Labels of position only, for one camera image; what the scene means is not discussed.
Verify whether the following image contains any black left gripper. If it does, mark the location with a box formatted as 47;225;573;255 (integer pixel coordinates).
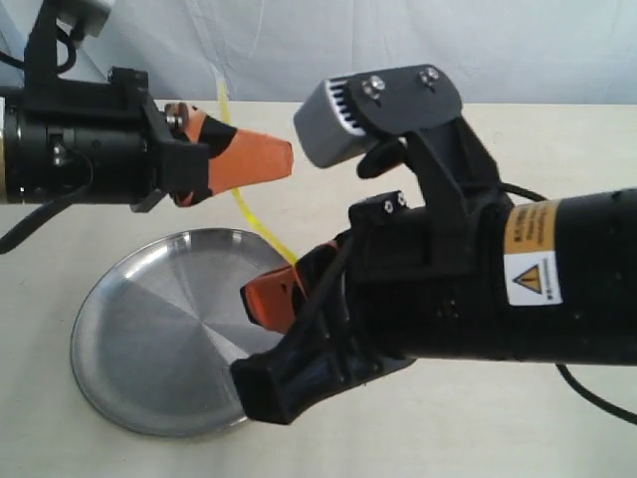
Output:
4;68;294;212

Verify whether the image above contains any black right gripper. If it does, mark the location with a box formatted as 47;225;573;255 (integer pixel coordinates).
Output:
231;119;513;425

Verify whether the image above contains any thin yellow stick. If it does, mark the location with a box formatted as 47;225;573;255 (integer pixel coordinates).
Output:
216;76;297;264

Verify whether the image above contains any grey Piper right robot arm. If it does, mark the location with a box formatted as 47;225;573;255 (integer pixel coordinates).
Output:
231;119;636;425

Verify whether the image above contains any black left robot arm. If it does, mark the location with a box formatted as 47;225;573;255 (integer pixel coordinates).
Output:
1;68;294;213

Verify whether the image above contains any white backdrop cloth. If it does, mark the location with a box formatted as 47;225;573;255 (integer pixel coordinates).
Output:
0;0;637;107

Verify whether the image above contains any round stainless steel plate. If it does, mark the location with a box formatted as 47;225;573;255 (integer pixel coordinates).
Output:
70;228;285;438

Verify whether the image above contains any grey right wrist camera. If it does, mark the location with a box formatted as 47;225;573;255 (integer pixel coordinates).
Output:
293;64;462;169

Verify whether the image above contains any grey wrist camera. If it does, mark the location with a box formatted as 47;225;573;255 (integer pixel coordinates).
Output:
293;64;462;169
23;0;118;94

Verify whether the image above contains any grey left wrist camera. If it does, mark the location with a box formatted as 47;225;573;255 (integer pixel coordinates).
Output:
23;0;118;94

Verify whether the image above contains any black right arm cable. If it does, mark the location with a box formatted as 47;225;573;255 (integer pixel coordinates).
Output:
293;181;637;427

